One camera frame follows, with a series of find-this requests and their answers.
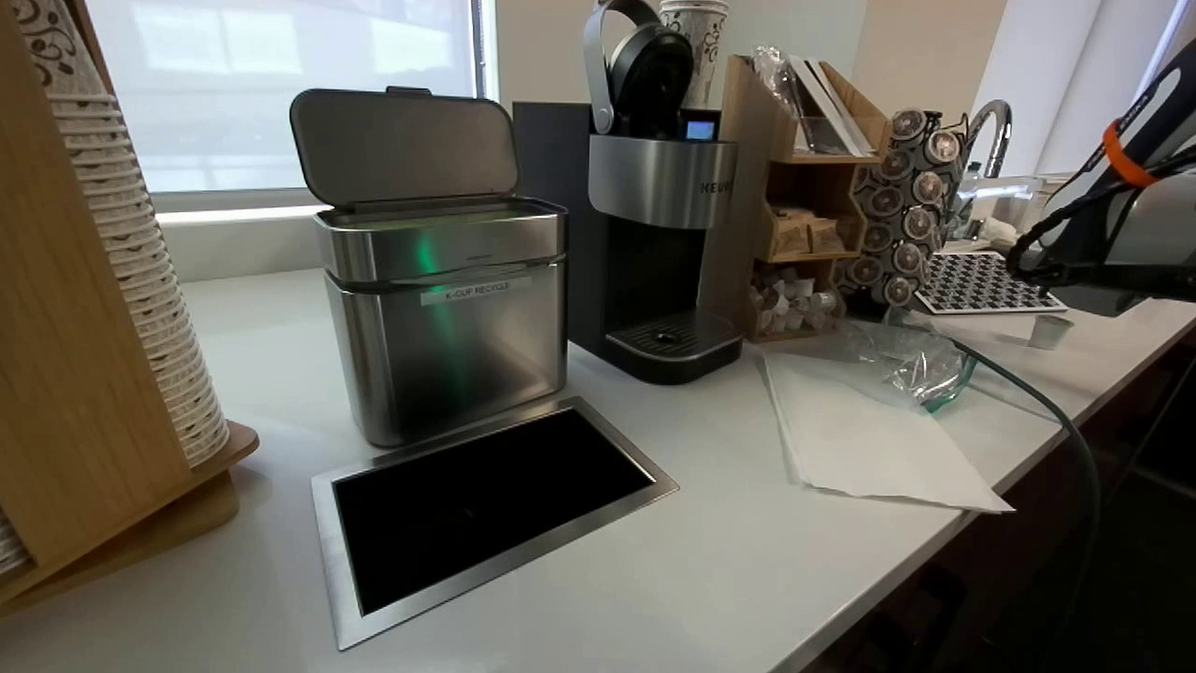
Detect white plastic cup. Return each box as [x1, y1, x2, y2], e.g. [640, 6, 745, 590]
[1026, 312, 1075, 350]

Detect steel trash bin with lid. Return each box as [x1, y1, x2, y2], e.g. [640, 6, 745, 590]
[286, 82, 573, 449]

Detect black silver coffee machine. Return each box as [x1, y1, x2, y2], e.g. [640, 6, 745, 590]
[510, 0, 748, 385]

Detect clear wrapped snack packets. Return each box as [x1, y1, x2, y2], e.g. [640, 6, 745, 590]
[748, 268, 853, 344]

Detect steel framed counter trash chute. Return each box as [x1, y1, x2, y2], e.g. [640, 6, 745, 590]
[311, 396, 677, 654]

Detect wooden condiment organizer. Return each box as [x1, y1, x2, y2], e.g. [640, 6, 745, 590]
[695, 49, 892, 344]

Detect white paper sheet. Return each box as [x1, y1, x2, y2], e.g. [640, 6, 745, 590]
[755, 350, 1019, 515]

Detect clear zip bag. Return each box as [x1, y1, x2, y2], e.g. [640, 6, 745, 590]
[853, 313, 984, 416]

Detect patterned paper cup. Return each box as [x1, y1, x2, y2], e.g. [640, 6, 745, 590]
[656, 0, 733, 110]

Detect coffee pod carousel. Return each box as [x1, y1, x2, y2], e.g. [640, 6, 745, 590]
[828, 105, 970, 313]

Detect window with white blind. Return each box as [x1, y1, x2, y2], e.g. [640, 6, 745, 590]
[87, 0, 498, 208]

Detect chrome faucet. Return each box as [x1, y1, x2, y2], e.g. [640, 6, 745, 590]
[953, 99, 1039, 208]

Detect stack of paper cups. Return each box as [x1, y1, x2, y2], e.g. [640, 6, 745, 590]
[11, 0, 235, 472]

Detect wooden cup dispenser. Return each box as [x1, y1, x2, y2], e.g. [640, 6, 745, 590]
[0, 0, 262, 613]

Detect green cable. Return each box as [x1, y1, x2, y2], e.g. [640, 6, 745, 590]
[949, 344, 1105, 628]

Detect orange cable strap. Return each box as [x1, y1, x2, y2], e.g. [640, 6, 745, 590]
[1100, 120, 1157, 190]

